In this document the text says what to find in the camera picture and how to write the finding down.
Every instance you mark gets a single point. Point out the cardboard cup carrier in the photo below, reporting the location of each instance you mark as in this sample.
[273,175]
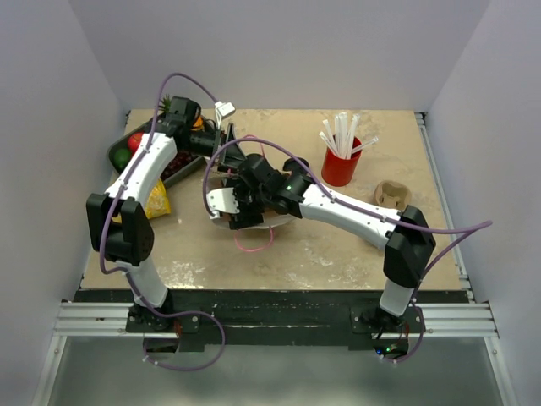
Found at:
[393,195]

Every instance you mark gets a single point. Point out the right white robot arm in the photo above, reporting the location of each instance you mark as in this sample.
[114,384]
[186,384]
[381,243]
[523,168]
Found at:
[403,235]

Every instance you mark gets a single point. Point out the white wrapped straws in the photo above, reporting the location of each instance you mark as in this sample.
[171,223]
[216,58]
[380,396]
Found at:
[340,138]

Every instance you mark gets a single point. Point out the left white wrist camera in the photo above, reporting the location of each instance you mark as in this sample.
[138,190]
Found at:
[223,110]

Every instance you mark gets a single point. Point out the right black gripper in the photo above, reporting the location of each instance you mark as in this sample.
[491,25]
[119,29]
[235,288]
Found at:
[244,217]

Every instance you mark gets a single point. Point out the brown paper bag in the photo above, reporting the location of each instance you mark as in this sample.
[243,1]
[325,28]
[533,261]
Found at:
[214,179]

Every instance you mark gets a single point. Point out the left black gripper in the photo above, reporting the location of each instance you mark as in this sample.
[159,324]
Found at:
[230,156]

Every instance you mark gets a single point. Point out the red straw holder cup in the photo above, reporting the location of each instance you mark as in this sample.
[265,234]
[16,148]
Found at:
[337,171]

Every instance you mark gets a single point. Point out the purple grape bunch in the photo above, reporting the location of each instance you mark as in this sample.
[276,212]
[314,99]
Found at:
[181,160]

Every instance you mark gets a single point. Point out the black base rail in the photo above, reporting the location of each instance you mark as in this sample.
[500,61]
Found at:
[197,318]

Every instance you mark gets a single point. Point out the green lime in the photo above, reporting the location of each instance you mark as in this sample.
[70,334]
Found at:
[121,159]

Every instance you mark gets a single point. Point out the red apple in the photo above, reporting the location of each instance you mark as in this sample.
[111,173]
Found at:
[134,141]

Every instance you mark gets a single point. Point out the yellow chips bag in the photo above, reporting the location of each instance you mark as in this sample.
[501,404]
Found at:
[158,204]

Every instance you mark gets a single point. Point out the grey fruit tray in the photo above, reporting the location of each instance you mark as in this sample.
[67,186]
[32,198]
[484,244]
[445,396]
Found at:
[195,165]

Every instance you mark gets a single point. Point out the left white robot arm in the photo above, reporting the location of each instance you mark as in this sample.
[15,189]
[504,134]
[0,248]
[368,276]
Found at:
[120,231]

